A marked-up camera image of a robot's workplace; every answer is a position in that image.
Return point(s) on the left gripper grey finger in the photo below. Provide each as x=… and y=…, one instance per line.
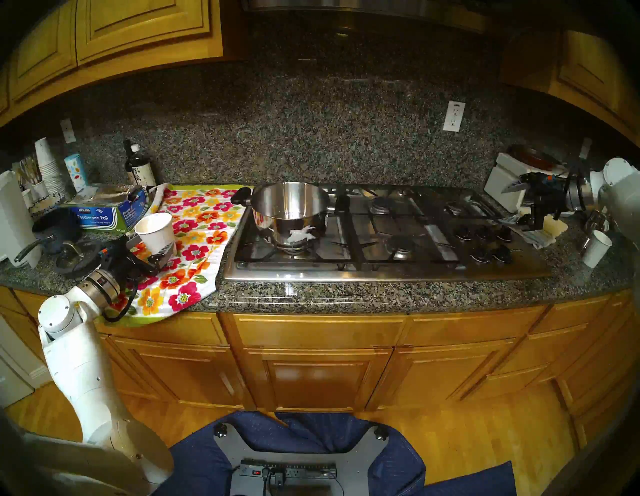
x=162, y=257
x=136, y=240

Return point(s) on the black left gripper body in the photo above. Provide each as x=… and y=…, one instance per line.
x=127, y=262

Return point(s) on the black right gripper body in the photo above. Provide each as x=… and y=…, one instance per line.
x=550, y=197

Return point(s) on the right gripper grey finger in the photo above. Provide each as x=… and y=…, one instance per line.
x=520, y=187
x=531, y=221

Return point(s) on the tall white paper cup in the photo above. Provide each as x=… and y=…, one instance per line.
x=155, y=232

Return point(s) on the black stove knob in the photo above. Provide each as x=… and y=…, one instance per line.
x=501, y=234
x=480, y=255
x=462, y=233
x=482, y=233
x=501, y=255

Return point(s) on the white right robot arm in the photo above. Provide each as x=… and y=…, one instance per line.
x=625, y=200

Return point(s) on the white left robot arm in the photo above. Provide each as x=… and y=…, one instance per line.
x=85, y=370

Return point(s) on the glass pot lid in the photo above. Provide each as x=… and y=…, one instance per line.
x=75, y=260

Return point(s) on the narrow black stove grate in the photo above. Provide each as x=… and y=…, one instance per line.
x=462, y=218

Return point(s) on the small white paper cup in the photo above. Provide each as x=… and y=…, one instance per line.
x=596, y=249

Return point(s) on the colourful patterned paper cup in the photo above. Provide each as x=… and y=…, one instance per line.
x=76, y=172

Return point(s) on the white utensil holder cup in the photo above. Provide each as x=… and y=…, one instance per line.
x=37, y=190

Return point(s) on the wide black stove grate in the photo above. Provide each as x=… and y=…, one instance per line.
x=380, y=260
x=275, y=260

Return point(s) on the stainless steel pot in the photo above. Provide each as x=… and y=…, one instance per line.
x=290, y=200

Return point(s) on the white toaster oven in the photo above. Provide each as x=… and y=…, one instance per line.
x=500, y=182

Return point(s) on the folded yellow dish cloth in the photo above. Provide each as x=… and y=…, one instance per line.
x=555, y=226

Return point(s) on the red-brown frying pan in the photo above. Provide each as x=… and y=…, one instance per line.
x=532, y=157

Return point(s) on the floral kitchen towel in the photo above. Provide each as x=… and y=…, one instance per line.
x=200, y=250

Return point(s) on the blue foodservice foil box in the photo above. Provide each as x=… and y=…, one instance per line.
x=100, y=215

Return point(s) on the shiny metal kitchen tool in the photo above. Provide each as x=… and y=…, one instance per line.
x=594, y=222

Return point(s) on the dark bottle with white label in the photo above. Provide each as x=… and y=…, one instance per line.
x=143, y=172

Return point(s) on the small black saucepan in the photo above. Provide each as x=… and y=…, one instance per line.
x=57, y=227

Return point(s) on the blue patterned bowl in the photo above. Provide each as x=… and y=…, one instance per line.
x=47, y=206

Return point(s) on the stack of white paper cups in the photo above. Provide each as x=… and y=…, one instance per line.
x=47, y=165

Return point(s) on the white paper towel roll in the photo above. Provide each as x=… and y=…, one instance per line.
x=15, y=220

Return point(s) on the wooden upper cabinet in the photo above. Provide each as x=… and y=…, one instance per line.
x=130, y=25
x=585, y=75

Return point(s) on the wooden utensils bundle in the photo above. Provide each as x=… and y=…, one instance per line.
x=29, y=170

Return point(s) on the white appliance panel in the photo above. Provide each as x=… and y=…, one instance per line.
x=15, y=370

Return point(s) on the stainless steel gas cooktop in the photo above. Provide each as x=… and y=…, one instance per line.
x=325, y=272

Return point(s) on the wooden lower cabinet run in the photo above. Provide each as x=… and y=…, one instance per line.
x=315, y=380

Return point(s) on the blue moving blanket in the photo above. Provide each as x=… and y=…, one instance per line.
x=200, y=465

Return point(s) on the steel range hood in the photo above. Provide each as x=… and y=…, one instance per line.
x=360, y=6

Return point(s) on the grey power strip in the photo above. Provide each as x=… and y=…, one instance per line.
x=305, y=470

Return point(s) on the white wall switch plate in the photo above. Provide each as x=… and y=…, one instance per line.
x=585, y=148
x=68, y=131

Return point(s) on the white wall power outlet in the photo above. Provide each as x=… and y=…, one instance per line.
x=454, y=116

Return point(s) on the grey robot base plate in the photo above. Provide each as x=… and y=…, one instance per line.
x=355, y=457

